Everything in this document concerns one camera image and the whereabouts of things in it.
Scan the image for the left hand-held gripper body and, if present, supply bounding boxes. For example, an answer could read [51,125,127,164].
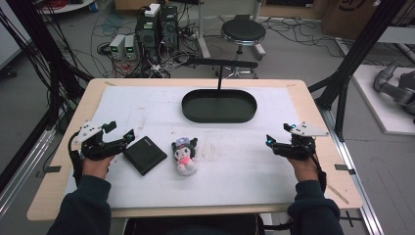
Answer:
[73,121,127,162]

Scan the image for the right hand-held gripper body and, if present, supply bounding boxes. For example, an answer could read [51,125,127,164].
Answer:
[273,120,330,162]

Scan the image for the black wallet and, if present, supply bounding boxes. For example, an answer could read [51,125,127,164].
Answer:
[122,135,168,177]

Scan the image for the black oval tray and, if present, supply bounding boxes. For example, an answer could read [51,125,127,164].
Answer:
[180,88,258,124]

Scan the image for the black and pink plush toy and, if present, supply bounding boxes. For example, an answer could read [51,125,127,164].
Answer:
[171,136,200,177]

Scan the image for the person's left hand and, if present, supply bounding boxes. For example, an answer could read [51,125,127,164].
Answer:
[81,155,115,181]

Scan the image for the person's right hand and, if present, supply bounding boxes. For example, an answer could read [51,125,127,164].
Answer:
[287,157,320,183]

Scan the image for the black tape strip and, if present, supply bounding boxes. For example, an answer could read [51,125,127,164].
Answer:
[43,164,63,174]
[334,164,357,175]

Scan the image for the white table mat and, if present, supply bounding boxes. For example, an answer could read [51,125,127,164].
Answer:
[64,84,305,211]

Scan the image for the grey power supply unit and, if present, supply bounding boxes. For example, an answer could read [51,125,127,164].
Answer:
[109,33,127,61]
[123,34,137,61]

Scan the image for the white floor board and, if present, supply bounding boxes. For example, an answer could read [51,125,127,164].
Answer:
[351,64,415,136]

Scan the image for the black T-shaped stand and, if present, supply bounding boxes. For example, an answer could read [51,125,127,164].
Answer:
[184,57,259,91]

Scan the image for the black computer tower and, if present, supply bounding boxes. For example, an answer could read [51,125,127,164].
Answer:
[134,12,161,65]
[159,4,180,52]

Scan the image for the black round stool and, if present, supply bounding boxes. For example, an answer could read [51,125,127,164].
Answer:
[220,18,267,80]

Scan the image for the white box on computer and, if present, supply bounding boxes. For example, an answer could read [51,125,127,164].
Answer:
[143,2,161,19]

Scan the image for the cardboard box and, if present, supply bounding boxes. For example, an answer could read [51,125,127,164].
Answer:
[320,0,380,41]

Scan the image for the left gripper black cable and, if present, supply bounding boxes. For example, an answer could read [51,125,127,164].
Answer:
[67,129,85,189]

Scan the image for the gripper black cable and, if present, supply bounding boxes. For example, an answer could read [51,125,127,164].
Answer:
[67,129,85,189]
[302,142,328,194]

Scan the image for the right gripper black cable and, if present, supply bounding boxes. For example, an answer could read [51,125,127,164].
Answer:
[302,142,328,194]

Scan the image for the aluminium rail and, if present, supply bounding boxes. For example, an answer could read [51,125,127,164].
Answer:
[0,125,58,218]
[317,106,386,235]

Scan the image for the tangle of floor cables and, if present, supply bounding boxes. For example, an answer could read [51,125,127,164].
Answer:
[89,6,209,79]

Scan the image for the black metal frame post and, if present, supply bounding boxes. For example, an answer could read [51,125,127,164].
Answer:
[307,0,400,142]
[0,0,94,131]

